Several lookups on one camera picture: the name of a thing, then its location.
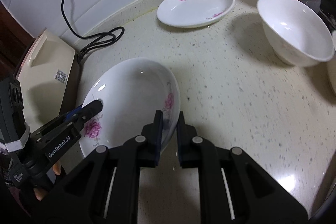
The stacked white dishes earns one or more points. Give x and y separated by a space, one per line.
332 77

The white plate with pink flowers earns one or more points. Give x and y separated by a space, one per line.
194 7
131 87

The person's left hand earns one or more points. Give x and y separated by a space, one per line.
56 169

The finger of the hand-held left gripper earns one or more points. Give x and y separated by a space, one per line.
92 109
74 112

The beige kitchen appliance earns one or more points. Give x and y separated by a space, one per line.
47 61

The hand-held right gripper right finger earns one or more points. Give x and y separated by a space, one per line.
180 141

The dark wooden cabinet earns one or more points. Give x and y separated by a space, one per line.
10 37

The plain white bowl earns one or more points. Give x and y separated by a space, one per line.
294 27

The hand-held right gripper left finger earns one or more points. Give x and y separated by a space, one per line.
158 136

